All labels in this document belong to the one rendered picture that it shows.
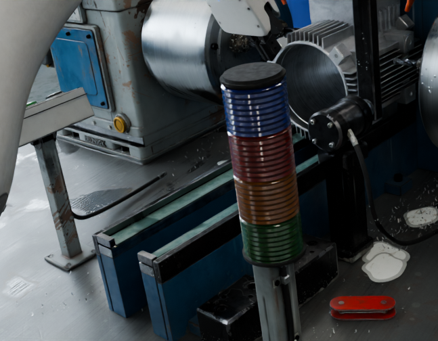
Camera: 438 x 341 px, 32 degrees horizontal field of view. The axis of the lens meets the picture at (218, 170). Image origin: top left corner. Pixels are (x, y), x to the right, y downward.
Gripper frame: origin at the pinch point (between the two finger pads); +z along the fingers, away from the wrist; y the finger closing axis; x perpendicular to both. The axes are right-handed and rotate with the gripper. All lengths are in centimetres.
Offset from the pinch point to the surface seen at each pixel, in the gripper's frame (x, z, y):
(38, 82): 91, 177, -375
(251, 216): -39, -22, 36
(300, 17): 92, 92, -99
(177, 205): -30.7, 2.0, 1.8
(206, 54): -1.2, 2.8, -15.5
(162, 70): -3.5, 6.7, -28.6
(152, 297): -45.3, -0.4, 10.6
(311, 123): -13.6, -0.9, 17.9
